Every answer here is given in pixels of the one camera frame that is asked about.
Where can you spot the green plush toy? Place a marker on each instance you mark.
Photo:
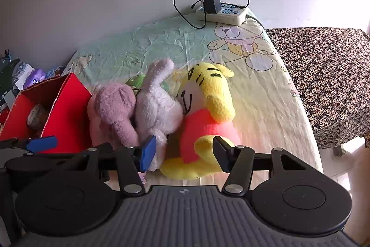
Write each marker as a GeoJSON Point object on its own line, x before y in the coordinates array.
{"type": "Point", "coordinates": [135, 81]}

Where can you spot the printed bed sheet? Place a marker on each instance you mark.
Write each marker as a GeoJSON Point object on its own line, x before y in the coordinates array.
{"type": "Point", "coordinates": [260, 105]}

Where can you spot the red cardboard box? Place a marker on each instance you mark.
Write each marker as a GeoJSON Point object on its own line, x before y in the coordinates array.
{"type": "Point", "coordinates": [72, 108]}

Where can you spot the yellow tiger plush toy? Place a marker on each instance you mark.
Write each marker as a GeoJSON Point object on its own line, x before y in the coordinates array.
{"type": "Point", "coordinates": [214, 85]}

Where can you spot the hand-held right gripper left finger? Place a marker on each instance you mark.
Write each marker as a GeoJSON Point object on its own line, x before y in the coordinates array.
{"type": "Point", "coordinates": [147, 153]}

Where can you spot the white power strip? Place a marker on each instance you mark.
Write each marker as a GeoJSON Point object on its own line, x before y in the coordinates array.
{"type": "Point", "coordinates": [231, 15]}

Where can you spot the pink plush toy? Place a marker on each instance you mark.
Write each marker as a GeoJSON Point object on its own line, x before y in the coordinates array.
{"type": "Point", "coordinates": [112, 114]}

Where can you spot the grey card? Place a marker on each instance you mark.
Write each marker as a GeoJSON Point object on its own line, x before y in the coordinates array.
{"type": "Point", "coordinates": [10, 99]}

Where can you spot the white blue printed packet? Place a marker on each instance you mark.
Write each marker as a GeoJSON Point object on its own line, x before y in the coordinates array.
{"type": "Point", "coordinates": [55, 72]}
{"type": "Point", "coordinates": [24, 72]}

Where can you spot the round cream object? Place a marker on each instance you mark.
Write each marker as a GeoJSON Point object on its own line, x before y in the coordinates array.
{"type": "Point", "coordinates": [36, 116]}

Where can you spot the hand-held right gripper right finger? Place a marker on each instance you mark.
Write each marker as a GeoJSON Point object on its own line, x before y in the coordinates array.
{"type": "Point", "coordinates": [219, 154]}

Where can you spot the purple packet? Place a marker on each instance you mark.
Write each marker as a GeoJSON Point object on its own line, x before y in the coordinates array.
{"type": "Point", "coordinates": [36, 77]}

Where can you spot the white plush rabbit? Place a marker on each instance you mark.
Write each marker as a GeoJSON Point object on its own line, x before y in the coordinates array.
{"type": "Point", "coordinates": [156, 108]}

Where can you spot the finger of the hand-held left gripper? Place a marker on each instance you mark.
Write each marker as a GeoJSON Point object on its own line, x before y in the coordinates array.
{"type": "Point", "coordinates": [34, 161]}
{"type": "Point", "coordinates": [43, 143]}

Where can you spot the blue plastic item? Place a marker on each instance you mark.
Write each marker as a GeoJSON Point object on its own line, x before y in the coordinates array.
{"type": "Point", "coordinates": [7, 53]}

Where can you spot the black power adapter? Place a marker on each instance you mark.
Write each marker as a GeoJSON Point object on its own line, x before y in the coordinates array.
{"type": "Point", "coordinates": [212, 2]}

